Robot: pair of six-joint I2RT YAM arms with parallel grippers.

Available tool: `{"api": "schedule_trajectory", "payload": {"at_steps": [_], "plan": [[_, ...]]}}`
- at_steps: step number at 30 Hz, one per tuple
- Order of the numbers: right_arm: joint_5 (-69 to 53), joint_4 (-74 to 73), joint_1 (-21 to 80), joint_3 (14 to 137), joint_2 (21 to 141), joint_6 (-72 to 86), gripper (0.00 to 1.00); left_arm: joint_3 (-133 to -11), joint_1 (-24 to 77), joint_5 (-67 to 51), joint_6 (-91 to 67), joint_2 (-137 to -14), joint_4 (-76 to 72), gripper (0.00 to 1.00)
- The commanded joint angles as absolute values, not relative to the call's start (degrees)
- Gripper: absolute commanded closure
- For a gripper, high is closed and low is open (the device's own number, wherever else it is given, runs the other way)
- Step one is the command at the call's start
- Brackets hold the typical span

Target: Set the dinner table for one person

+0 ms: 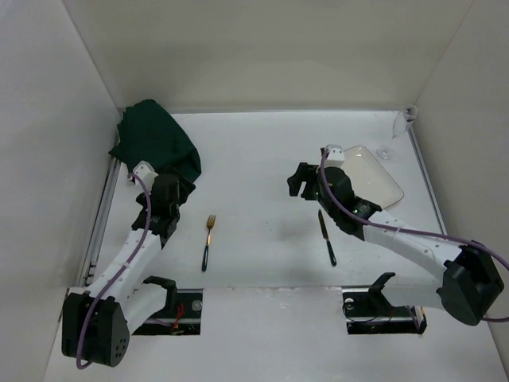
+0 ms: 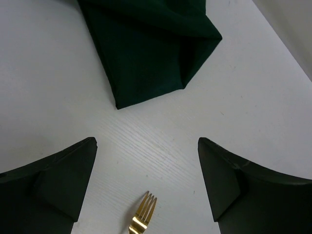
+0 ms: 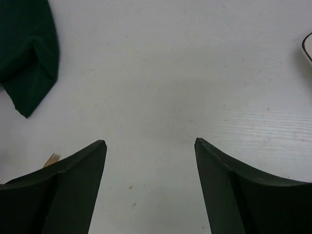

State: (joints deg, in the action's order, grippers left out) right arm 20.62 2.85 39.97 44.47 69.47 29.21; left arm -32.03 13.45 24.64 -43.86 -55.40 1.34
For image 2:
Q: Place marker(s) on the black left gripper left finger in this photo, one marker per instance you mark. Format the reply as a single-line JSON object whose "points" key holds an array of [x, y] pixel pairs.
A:
{"points": [[46, 196]]}

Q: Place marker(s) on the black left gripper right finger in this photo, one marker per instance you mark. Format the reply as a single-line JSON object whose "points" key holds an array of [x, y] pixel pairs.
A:
{"points": [[247, 198]]}

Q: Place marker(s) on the gold fork with dark handle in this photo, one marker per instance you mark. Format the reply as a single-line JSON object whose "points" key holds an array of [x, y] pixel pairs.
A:
{"points": [[143, 215]]}

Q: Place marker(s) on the dark green cloth placemat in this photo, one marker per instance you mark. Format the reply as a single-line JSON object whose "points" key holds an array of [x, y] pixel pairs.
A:
{"points": [[149, 48]]}

